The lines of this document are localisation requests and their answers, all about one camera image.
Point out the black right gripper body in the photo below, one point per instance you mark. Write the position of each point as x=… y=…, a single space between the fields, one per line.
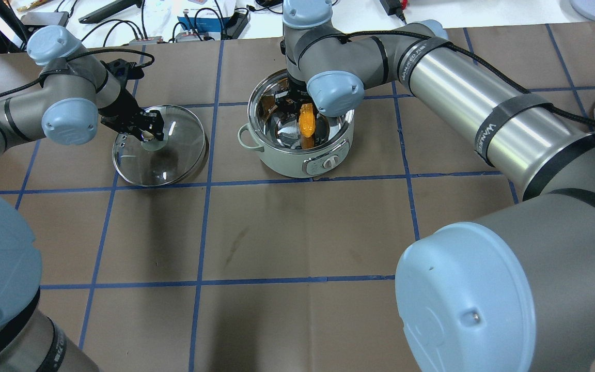
x=296 y=88

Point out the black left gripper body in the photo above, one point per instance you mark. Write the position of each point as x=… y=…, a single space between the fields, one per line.
x=120 y=107

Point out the yellow corn cob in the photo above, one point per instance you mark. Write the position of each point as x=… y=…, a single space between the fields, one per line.
x=307 y=126

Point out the glass pot lid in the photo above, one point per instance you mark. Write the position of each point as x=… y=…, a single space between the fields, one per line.
x=154 y=163

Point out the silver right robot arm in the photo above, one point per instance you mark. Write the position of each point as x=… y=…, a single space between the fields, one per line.
x=510 y=291

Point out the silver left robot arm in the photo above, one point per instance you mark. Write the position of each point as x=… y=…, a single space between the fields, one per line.
x=77 y=93

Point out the pale green electric pot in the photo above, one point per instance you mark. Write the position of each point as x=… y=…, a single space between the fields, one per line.
x=290 y=138

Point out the grey adapter box near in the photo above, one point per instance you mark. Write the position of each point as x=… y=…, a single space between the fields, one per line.
x=147 y=40

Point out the grey adapter box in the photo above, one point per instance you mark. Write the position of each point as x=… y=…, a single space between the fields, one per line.
x=147 y=40
x=187 y=36

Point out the grey adapter box far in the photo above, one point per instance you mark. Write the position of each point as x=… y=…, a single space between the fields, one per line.
x=187 y=36

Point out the black bar tool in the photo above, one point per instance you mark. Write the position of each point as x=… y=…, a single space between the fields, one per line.
x=106 y=11

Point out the blue and white box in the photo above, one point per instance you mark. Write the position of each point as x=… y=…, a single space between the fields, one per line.
x=206 y=16

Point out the black power adapter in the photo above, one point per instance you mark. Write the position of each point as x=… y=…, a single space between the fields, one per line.
x=394 y=7

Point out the brown paper table mat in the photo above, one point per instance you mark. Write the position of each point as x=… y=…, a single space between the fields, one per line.
x=238 y=268

